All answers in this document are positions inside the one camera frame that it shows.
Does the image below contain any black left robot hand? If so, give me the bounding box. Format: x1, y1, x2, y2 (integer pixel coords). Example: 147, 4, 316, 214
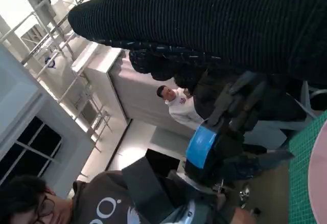
183, 72, 296, 186

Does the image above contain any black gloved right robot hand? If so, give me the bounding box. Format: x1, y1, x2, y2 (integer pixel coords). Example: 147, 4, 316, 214
67, 0, 327, 89

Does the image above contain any pink bowl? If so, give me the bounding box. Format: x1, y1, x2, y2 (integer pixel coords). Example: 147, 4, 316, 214
308, 125, 327, 224

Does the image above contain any black monitor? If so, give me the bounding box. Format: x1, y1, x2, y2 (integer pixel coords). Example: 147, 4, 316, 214
144, 148, 181, 178

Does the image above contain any standing person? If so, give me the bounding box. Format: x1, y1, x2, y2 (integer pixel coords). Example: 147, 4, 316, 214
156, 85, 205, 130

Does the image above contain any green cutting mat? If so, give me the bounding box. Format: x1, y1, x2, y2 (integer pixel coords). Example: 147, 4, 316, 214
288, 110, 327, 224

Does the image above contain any large grey cabinet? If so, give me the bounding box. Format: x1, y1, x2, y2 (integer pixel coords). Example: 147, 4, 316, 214
73, 47, 205, 132

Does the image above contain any white metal rack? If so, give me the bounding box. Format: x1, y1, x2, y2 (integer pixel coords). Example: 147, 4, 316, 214
0, 0, 113, 145

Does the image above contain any white bag with blue logo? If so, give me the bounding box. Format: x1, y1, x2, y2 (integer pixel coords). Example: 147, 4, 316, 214
38, 50, 85, 99

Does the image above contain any dark window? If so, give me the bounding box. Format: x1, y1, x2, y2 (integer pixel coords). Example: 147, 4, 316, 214
0, 116, 62, 181

